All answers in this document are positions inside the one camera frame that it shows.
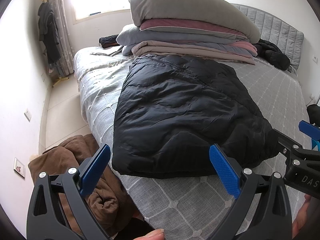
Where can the blue plastic stool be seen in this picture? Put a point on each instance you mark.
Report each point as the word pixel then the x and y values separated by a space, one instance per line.
pixel 315 142

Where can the brown blanket on floor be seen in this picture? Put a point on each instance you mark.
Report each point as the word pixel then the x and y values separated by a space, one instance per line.
pixel 76 195

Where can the person's right hand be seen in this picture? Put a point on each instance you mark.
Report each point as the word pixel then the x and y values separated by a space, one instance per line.
pixel 301 217

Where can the person's left hand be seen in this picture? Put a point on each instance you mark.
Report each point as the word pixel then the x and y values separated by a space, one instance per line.
pixel 154 235

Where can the small dark item on bed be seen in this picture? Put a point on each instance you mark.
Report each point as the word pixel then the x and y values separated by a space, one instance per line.
pixel 108 41

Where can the black quilted down jacket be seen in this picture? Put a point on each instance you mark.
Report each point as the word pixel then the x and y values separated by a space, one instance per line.
pixel 173 108

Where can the grey window curtain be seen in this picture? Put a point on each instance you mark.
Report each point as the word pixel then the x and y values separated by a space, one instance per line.
pixel 64 65

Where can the black garment near headboard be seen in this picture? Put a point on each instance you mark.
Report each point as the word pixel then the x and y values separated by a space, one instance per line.
pixel 272 54

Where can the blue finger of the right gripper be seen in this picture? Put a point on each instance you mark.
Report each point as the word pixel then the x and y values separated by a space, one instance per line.
pixel 310 130

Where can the beige folded blanket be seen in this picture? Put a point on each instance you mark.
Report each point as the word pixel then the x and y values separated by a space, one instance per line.
pixel 162 48

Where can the grey bed with checked sheet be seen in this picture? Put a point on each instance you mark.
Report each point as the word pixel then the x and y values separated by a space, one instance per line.
pixel 186 208

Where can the maroon folded blanket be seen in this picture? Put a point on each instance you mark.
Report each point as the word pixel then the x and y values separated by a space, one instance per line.
pixel 189 27

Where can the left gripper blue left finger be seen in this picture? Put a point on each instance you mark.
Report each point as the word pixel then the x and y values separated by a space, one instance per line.
pixel 93 169

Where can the grey padded headboard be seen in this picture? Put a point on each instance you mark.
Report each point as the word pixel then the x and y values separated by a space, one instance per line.
pixel 287 38

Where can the pink folded blanket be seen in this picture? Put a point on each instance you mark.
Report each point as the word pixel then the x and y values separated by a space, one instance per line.
pixel 247 46

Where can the white wall socket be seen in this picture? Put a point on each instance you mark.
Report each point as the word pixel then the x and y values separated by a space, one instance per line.
pixel 27 115

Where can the blue-grey folded blanket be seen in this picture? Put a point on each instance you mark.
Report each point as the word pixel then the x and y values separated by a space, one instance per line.
pixel 131 36

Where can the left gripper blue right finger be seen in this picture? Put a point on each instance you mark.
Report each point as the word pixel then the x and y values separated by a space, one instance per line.
pixel 228 176

